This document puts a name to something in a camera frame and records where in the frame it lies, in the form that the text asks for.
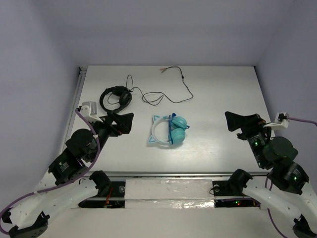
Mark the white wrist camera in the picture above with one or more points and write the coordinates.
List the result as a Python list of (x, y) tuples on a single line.
[(89, 111), (281, 122)]

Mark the teal cat-ear headphones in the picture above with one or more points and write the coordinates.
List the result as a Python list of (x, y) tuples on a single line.
[(177, 127)]

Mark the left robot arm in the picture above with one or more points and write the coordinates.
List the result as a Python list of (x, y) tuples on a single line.
[(31, 214)]

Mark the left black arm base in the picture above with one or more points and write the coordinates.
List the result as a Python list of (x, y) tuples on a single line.
[(111, 194)]

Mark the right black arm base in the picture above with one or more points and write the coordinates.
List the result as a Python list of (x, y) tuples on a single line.
[(229, 194)]

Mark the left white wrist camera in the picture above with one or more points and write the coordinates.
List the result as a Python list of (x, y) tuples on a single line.
[(89, 111)]

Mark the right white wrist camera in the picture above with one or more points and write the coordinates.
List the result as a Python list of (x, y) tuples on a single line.
[(281, 122)]

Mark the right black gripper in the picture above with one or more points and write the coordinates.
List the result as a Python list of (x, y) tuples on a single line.
[(250, 123)]

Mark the aluminium rail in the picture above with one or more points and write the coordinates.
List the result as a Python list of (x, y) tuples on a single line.
[(113, 175)]

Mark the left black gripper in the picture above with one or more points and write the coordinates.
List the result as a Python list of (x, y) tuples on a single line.
[(114, 124)]

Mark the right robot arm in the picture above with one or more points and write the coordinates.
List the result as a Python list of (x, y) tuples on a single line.
[(277, 155)]

